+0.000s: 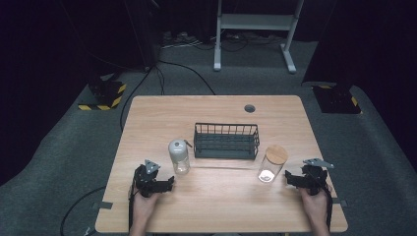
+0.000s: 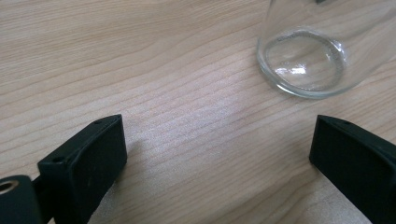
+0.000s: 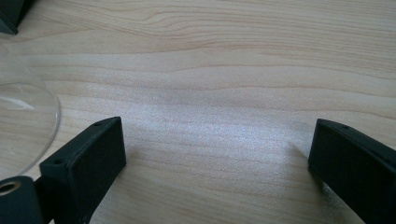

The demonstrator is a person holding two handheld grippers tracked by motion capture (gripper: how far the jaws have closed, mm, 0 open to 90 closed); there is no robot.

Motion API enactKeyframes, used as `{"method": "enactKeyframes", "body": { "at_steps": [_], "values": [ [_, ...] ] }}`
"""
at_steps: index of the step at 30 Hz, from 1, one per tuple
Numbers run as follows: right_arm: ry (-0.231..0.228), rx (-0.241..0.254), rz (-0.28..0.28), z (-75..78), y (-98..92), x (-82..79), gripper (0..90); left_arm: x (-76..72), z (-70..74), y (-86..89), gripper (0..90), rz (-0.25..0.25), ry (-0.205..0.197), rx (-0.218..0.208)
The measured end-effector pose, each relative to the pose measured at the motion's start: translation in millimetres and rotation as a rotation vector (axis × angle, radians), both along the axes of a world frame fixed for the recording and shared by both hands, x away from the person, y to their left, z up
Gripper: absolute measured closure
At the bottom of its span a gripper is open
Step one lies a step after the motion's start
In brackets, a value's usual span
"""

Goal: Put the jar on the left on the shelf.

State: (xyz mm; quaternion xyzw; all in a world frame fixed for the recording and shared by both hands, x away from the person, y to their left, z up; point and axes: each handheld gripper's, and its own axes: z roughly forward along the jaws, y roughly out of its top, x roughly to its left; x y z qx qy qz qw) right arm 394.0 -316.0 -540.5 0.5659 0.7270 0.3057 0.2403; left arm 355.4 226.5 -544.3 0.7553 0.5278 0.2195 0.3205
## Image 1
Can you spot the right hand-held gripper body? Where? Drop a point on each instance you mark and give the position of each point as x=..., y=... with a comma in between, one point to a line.
x=313, y=180

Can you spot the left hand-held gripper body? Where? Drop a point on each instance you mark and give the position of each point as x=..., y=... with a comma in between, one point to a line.
x=144, y=180

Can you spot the glass jar with bamboo lid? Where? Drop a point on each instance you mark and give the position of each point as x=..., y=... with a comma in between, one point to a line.
x=271, y=165

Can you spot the glass bottle with white cap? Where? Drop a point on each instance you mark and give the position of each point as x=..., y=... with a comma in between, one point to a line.
x=179, y=156

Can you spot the person's left hand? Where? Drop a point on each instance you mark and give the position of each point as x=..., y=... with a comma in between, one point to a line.
x=144, y=205

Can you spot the person's right hand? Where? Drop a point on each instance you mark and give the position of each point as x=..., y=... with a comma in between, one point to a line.
x=314, y=205

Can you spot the grey tape strip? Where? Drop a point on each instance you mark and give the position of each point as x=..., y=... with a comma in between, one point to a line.
x=341, y=203
x=103, y=205

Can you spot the black yellow striped stand base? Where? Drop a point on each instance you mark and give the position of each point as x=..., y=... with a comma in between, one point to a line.
x=337, y=100
x=108, y=95

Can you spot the power strip with plugs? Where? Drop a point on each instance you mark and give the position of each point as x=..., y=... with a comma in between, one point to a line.
x=178, y=38

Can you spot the dark stand pole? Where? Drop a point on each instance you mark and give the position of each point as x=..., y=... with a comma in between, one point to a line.
x=147, y=32

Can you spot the white metal stand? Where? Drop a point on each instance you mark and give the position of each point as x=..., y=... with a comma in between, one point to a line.
x=255, y=22

